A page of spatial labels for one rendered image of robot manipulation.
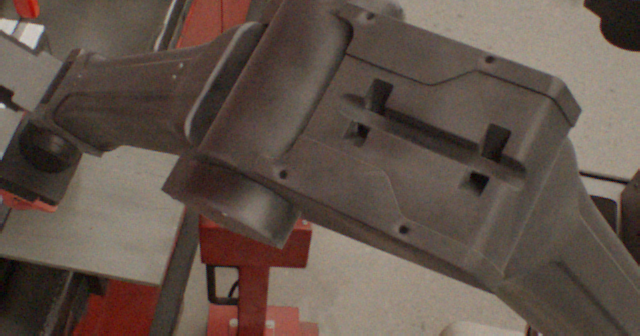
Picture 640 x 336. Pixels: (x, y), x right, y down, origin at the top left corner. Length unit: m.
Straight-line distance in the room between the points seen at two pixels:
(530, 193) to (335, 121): 0.07
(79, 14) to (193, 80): 0.90
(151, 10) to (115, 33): 0.07
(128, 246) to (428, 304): 1.21
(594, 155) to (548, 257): 2.06
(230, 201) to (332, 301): 1.65
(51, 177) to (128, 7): 0.50
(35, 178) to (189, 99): 0.47
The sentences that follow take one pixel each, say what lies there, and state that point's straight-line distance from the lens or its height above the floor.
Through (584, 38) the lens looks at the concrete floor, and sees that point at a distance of 2.66.
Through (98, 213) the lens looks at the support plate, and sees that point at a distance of 0.90.
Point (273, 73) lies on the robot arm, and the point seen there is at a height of 1.53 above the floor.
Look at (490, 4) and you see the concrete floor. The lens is 2.65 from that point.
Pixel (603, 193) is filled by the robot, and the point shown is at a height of 1.04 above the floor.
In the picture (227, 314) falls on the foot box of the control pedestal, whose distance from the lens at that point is 1.79.
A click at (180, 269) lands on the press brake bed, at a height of 0.05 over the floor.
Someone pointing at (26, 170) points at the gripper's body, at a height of 1.10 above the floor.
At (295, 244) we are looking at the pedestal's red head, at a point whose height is 0.74.
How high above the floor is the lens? 1.76
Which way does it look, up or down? 55 degrees down
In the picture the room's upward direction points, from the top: 9 degrees clockwise
